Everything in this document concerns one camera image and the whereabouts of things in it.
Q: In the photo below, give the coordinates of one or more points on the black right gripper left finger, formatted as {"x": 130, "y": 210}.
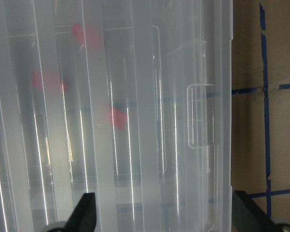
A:
{"x": 84, "y": 216}

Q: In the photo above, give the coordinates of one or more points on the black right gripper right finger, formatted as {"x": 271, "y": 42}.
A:
{"x": 248, "y": 216}

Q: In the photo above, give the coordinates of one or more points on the clear plastic box lid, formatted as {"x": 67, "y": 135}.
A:
{"x": 167, "y": 65}

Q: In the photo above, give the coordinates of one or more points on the red block under lid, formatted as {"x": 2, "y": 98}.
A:
{"x": 89, "y": 37}
{"x": 50, "y": 82}
{"x": 118, "y": 118}

